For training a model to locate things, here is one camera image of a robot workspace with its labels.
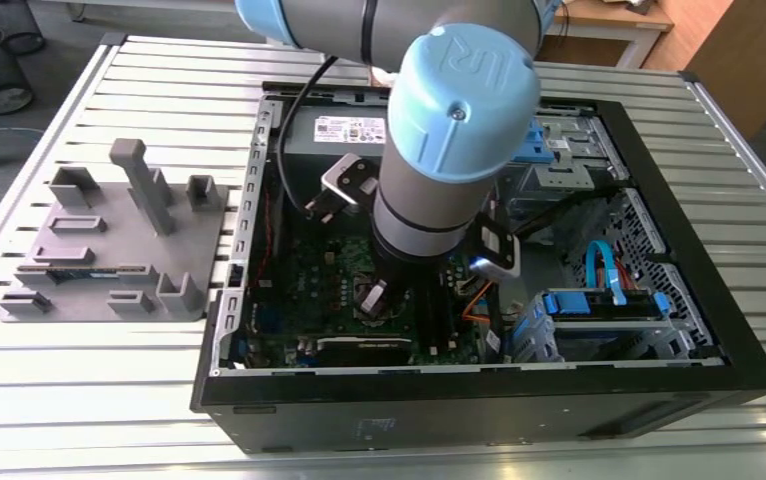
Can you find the metal disk bay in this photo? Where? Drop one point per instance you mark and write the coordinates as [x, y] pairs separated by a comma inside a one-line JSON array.
[[623, 325], [576, 177]]

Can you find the RAM stick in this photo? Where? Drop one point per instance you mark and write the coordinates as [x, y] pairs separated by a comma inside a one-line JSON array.
[[82, 275]]

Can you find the green motherboard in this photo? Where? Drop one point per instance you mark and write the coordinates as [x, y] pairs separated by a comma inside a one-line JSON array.
[[319, 300]]

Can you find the grey parts rack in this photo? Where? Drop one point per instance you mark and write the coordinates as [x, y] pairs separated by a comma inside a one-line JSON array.
[[123, 240]]

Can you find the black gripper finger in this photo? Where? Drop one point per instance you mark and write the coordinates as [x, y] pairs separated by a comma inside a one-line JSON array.
[[372, 300]]

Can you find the blue disk carrier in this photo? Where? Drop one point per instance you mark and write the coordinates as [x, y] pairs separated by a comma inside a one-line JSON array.
[[523, 335], [536, 150], [564, 303]]

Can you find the grey power supply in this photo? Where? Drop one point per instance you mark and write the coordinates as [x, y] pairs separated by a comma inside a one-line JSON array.
[[336, 131]]

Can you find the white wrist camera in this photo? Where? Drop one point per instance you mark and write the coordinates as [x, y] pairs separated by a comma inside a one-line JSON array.
[[499, 250], [345, 175]]

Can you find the blue VGA port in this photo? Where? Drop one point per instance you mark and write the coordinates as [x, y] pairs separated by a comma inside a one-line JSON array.
[[268, 320]]

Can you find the black PC case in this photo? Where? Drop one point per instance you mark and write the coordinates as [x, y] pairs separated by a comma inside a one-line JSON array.
[[423, 425]]

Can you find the wooden top desk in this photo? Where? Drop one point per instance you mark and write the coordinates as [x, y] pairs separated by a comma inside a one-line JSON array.
[[623, 17]]

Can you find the black RAM slot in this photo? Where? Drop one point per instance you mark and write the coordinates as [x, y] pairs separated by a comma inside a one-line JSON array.
[[444, 320], [436, 320], [428, 320]]

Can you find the brown wooden cabinet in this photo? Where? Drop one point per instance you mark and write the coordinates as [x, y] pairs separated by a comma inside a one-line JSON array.
[[743, 50]]

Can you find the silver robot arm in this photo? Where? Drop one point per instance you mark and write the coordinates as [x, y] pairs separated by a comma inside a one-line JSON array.
[[463, 100]]

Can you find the CPU socket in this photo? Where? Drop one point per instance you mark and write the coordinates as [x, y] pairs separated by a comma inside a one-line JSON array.
[[399, 306]]

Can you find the black graphics card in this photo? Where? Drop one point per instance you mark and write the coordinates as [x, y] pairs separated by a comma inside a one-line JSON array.
[[363, 350]]

